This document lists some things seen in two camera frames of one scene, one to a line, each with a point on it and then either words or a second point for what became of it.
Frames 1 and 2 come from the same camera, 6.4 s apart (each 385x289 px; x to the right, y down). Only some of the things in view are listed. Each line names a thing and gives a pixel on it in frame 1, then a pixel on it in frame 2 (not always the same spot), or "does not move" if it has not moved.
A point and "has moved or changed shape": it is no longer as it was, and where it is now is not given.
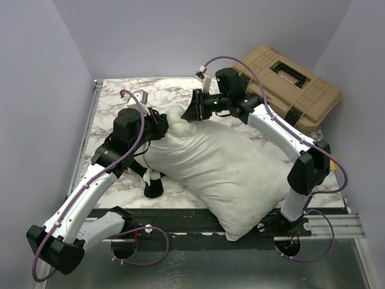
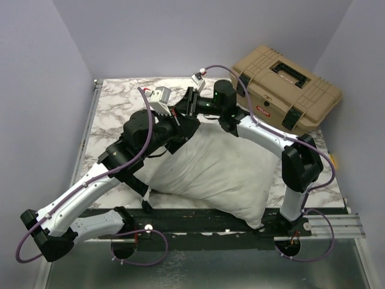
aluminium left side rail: x=97 y=85 does not move
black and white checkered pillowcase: x=155 y=189 -> x=145 y=203
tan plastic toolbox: x=295 y=94 does not move
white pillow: x=241 y=180 has moved or changed shape
